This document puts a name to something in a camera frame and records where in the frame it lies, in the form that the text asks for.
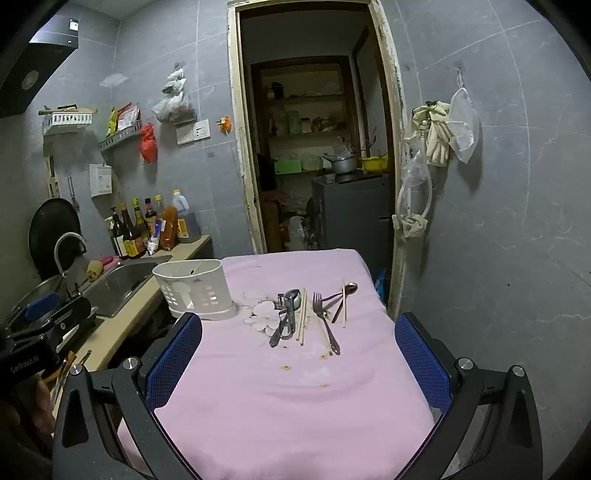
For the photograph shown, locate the large dark vinegar jug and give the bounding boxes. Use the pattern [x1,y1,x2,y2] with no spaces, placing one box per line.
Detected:
[171,189,201,244]

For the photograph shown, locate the person's left forearm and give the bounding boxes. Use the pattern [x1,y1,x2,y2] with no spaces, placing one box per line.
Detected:
[0,401,54,480]

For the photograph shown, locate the wooden handled tools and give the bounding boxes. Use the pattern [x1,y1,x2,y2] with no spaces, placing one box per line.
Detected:
[48,350,93,407]

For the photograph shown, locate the metal faucet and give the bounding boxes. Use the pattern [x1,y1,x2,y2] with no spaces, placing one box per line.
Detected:
[54,232,88,296]

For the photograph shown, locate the knotted cream rag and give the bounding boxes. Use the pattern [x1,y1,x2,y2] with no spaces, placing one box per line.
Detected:
[392,213,429,238]

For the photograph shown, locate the white wall basket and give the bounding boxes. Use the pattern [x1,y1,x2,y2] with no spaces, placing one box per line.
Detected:
[42,110,95,136]

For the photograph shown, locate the white hanging paper box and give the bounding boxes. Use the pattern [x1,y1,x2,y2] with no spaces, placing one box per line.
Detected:
[89,163,113,198]

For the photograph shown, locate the cream rubber gloves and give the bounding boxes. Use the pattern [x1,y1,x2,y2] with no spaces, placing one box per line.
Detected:
[412,100,451,167]

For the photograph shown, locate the beige kitchen counter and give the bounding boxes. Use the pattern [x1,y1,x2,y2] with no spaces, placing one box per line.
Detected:
[60,234,212,407]

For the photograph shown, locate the pink floral cloth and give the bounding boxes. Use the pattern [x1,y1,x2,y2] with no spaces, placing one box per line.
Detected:
[117,248,437,480]

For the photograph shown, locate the dark sauce bottle orange cap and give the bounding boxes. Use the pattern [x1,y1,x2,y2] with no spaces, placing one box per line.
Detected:
[119,203,138,259]

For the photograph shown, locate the worn door frame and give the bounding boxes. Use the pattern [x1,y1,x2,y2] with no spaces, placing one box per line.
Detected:
[227,0,407,319]

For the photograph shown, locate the clear plastic bag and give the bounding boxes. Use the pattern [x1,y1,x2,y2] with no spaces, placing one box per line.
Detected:
[402,148,430,188]

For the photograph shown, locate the white wall switch panel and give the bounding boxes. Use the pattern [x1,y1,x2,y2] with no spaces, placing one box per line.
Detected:
[176,119,211,146]

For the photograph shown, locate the metal cooking pot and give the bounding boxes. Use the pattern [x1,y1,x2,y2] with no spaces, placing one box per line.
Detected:
[325,154,358,175]

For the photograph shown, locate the hanging wooden board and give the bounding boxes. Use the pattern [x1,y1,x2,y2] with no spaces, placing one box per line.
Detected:
[44,138,61,199]

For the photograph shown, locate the grey cabinet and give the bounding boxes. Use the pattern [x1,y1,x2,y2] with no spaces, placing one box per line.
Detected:
[310,173,393,278]

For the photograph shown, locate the orange seasoning bag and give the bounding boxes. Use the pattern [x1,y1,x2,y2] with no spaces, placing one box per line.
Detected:
[159,207,180,252]

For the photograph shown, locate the red seasoning packet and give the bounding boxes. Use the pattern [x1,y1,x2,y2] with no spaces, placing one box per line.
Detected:
[116,105,140,132]

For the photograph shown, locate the black frying pan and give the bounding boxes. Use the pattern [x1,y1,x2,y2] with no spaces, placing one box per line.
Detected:
[28,198,88,282]

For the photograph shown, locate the wooden shelf unit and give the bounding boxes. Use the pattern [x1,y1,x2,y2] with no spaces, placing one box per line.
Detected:
[252,55,358,185]

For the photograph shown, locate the white plastic utensil holder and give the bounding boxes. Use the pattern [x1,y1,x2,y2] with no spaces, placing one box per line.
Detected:
[152,259,237,321]

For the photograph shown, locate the clear bag of dried goods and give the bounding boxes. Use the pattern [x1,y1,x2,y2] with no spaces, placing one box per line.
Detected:
[152,90,195,124]

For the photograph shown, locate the red plastic bag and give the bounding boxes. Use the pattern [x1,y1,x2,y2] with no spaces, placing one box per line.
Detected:
[139,124,158,164]

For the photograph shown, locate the grey wall shelf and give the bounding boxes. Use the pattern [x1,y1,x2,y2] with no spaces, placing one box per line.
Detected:
[99,121,143,153]

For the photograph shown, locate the stainless steel sink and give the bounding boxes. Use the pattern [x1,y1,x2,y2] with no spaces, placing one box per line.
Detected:
[78,255,172,318]

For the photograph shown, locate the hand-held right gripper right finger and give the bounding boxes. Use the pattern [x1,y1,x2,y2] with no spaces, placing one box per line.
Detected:
[394,312,543,480]

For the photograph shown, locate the person's left hand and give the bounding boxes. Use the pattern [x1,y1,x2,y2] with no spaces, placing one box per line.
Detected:
[18,376,55,432]

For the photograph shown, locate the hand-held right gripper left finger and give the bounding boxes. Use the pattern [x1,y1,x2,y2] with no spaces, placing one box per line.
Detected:
[52,312,204,480]

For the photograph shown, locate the blue white packet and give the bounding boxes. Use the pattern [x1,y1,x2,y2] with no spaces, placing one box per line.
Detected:
[147,219,167,257]

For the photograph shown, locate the metal basin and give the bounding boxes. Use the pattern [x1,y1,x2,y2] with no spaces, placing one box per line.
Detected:
[7,274,63,324]

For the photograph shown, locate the black range hood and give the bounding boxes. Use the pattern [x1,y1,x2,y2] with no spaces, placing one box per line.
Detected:
[0,14,79,120]

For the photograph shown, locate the blue dish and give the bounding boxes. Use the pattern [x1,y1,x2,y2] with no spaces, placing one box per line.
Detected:
[25,293,61,321]

